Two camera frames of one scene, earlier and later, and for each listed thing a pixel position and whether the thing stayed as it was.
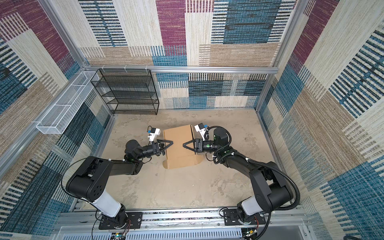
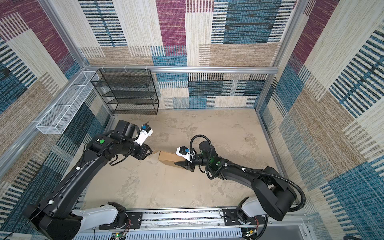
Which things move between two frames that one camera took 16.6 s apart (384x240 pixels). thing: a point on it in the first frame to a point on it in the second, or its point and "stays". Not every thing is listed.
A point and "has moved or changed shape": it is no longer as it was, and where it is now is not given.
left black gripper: x=157 y=148 to x=144 y=152
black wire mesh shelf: x=127 y=91 stays
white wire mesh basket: x=60 y=115 stays
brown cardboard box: x=177 y=156 has moved or changed shape
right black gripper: x=198 y=145 to x=186 y=165
